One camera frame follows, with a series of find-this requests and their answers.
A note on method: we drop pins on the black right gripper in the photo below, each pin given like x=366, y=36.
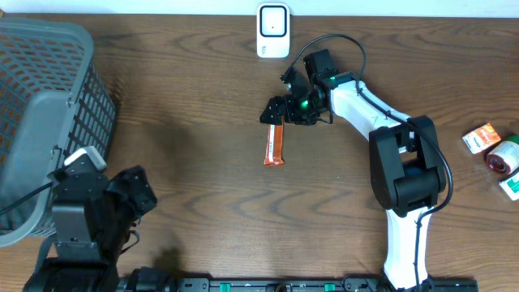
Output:
x=288, y=102

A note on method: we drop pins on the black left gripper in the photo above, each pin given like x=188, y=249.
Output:
x=139, y=192

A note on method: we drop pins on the orange snack bar wrapper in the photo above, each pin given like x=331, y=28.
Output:
x=274, y=147

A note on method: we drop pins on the orange white small box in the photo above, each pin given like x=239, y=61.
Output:
x=481, y=138

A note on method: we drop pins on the green lid white jar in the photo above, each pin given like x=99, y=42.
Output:
x=503, y=159

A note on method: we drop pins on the white green carton box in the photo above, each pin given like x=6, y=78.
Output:
x=511, y=186

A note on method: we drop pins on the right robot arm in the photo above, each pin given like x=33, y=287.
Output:
x=407, y=168

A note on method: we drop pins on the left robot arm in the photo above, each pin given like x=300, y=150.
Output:
x=74, y=270

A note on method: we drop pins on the white barcode scanner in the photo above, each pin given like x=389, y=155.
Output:
x=273, y=30

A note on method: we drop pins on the grey plastic basket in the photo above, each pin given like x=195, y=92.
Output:
x=53, y=103

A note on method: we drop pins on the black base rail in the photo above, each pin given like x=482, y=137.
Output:
x=153, y=279

